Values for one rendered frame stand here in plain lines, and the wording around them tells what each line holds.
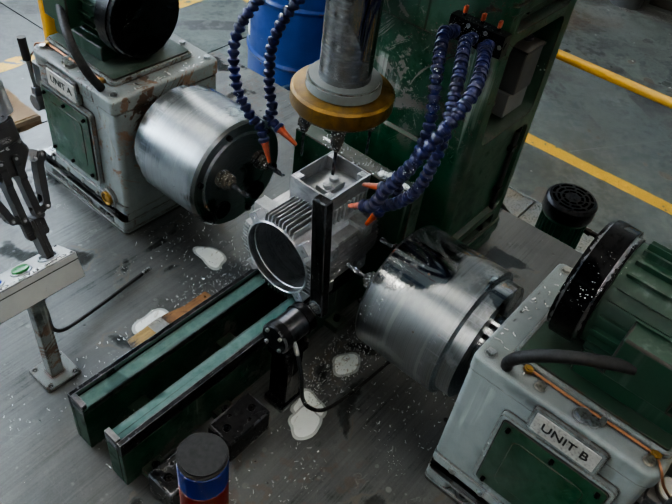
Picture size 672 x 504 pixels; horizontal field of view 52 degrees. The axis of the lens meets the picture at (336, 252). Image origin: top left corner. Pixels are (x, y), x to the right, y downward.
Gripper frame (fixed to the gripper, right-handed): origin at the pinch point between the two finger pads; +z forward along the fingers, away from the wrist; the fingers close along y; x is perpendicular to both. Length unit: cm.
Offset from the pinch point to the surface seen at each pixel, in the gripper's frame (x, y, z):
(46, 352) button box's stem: 4.2, -6.1, 21.9
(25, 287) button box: -3.5, -6.5, 5.4
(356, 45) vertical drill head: -39, 43, -19
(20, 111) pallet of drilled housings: 196, 80, 19
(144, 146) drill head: 11.2, 30.5, -2.7
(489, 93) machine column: -48, 65, -4
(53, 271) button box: -3.6, -1.4, 5.3
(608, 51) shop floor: 71, 400, 90
